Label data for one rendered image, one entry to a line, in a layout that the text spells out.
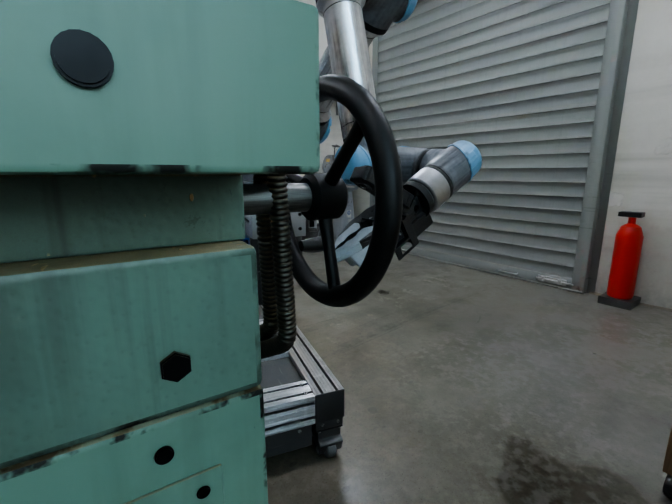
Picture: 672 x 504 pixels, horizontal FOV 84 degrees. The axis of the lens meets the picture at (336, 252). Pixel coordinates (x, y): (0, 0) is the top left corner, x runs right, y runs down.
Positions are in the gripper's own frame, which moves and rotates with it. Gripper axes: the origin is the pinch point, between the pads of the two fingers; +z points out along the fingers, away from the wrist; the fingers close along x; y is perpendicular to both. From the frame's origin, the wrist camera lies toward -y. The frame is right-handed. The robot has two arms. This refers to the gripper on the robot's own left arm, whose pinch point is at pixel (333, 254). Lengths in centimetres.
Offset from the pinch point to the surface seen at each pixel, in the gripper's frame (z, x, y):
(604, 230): -211, 61, 153
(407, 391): -19, 46, 94
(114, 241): 21.9, -26.9, -23.6
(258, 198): 8.6, -8.7, -16.5
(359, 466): 14, 25, 74
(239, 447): 24.1, -28.9, -9.6
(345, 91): -4.1, -14.1, -22.1
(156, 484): 28.2, -28.9, -11.8
